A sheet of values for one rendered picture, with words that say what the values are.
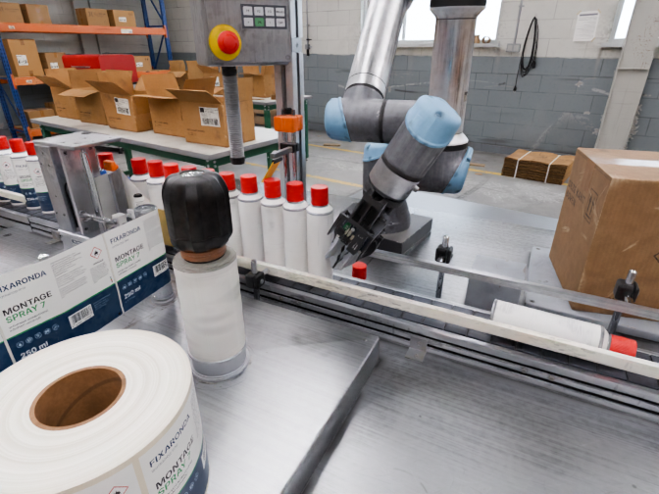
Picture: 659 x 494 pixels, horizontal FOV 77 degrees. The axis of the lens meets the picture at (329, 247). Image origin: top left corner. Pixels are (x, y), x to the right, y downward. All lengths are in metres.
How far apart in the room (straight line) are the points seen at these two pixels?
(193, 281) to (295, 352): 0.22
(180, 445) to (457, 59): 0.87
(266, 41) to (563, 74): 5.32
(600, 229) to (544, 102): 5.21
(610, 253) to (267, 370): 0.64
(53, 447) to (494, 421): 0.54
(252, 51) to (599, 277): 0.78
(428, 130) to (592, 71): 5.39
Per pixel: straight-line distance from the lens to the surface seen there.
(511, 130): 6.16
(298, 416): 0.59
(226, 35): 0.83
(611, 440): 0.74
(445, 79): 1.00
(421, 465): 0.62
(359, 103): 0.76
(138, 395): 0.45
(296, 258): 0.83
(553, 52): 6.02
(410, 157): 0.63
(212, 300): 0.57
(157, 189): 1.03
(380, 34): 0.87
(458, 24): 1.00
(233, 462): 0.56
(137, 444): 0.41
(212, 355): 0.62
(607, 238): 0.89
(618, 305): 0.78
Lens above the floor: 1.32
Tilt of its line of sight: 26 degrees down
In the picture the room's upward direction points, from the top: straight up
